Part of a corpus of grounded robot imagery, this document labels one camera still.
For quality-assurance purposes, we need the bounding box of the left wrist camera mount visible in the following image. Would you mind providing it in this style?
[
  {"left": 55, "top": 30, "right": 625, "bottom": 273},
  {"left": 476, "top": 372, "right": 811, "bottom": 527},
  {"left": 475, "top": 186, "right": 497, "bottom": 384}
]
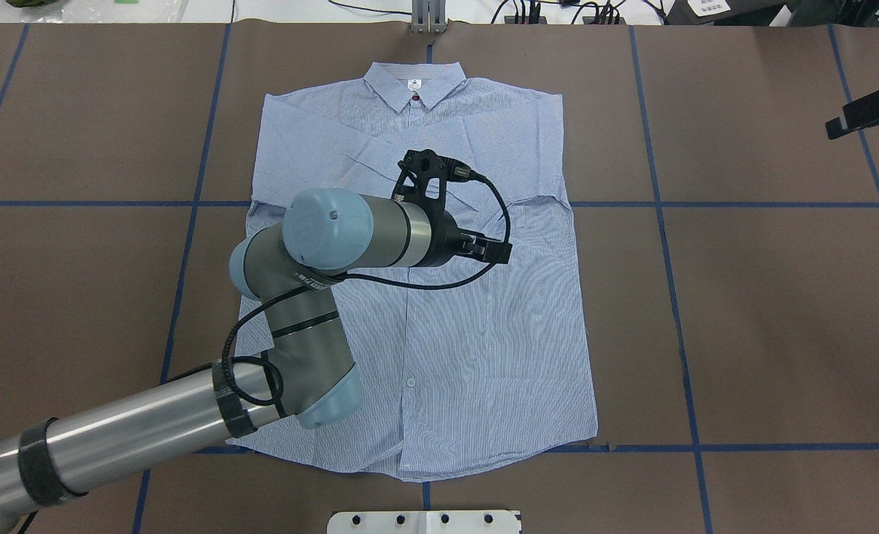
[{"left": 391, "top": 149, "right": 476, "bottom": 210}]

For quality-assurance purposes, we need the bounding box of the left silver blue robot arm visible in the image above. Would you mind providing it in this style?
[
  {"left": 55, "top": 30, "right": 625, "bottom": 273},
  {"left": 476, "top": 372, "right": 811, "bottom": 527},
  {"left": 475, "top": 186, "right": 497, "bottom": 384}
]
[{"left": 0, "top": 187, "right": 513, "bottom": 533}]

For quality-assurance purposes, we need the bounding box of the black box white label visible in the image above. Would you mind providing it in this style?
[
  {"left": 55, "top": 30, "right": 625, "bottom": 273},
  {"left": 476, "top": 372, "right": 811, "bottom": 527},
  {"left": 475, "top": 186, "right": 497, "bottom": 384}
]
[{"left": 665, "top": 0, "right": 796, "bottom": 27}]

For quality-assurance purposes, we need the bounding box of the olive green pouch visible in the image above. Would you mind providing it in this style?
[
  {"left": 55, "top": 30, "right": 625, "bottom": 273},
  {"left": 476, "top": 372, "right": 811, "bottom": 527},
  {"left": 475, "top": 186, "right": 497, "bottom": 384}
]
[{"left": 5, "top": 0, "right": 56, "bottom": 9}]

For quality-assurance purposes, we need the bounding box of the clear plastic bag green print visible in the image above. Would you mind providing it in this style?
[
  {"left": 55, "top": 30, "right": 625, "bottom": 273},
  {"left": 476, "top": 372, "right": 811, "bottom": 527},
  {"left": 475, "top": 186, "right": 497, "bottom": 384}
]
[{"left": 53, "top": 0, "right": 188, "bottom": 23}]

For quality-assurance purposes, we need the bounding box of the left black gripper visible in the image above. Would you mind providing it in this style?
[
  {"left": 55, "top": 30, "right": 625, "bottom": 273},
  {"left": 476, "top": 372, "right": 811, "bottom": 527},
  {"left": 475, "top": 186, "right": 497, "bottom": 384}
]
[{"left": 428, "top": 211, "right": 513, "bottom": 267}]

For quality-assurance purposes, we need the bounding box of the white central pedestal column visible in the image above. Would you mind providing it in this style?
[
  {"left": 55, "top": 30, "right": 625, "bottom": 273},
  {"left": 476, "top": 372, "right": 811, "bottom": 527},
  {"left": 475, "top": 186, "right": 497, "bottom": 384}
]
[{"left": 326, "top": 510, "right": 524, "bottom": 533}]

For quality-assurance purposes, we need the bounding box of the light blue striped shirt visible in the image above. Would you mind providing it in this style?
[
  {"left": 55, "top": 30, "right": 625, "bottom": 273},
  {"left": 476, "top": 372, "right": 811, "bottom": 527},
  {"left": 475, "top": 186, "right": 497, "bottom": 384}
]
[{"left": 234, "top": 63, "right": 599, "bottom": 482}]

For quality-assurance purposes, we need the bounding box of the aluminium frame post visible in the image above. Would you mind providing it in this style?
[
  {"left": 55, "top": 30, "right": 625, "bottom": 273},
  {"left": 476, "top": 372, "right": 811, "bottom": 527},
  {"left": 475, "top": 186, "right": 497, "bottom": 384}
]
[{"left": 411, "top": 0, "right": 448, "bottom": 35}]

